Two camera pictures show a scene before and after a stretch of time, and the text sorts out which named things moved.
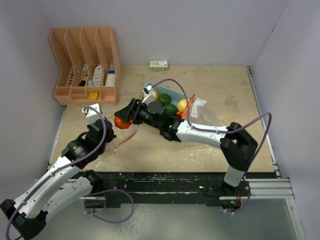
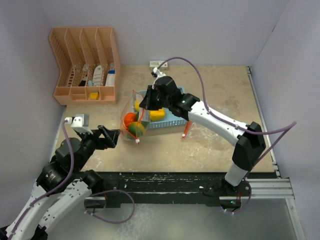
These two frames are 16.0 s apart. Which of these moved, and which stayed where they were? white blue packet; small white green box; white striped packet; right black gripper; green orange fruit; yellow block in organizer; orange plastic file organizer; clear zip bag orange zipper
Moved: green orange fruit; right black gripper; clear zip bag orange zipper
Stayed: white blue packet; white striped packet; orange plastic file organizer; small white green box; yellow block in organizer
